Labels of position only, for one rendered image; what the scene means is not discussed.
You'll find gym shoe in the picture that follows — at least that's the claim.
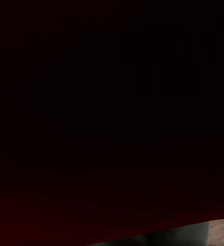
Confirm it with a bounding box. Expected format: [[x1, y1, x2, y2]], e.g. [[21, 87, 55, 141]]
[[0, 0, 224, 246]]

